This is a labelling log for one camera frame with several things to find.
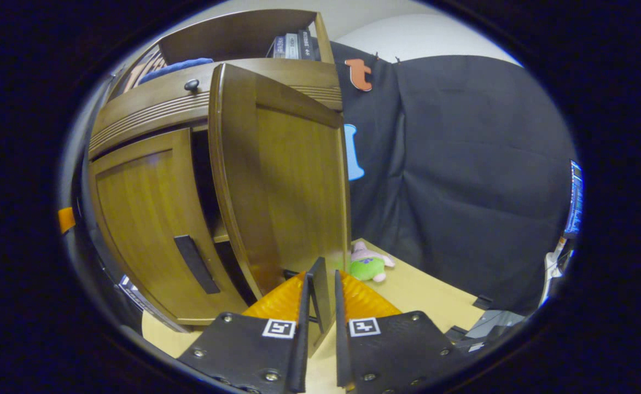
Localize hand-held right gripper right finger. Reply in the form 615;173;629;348
334;270;469;394

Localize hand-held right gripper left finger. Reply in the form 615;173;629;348
177;272;313;394

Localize wooden double-door shoe cabinet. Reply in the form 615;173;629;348
88;8;352;333

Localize pink and green plush toy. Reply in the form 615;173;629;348
349;241;395;283

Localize blue folded towel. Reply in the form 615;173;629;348
137;57;214;85

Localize black backdrop cloth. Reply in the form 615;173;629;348
59;41;579;316

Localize computer monitor screen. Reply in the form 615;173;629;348
564;160;584;237

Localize black spine book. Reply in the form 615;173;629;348
298;29;318;61

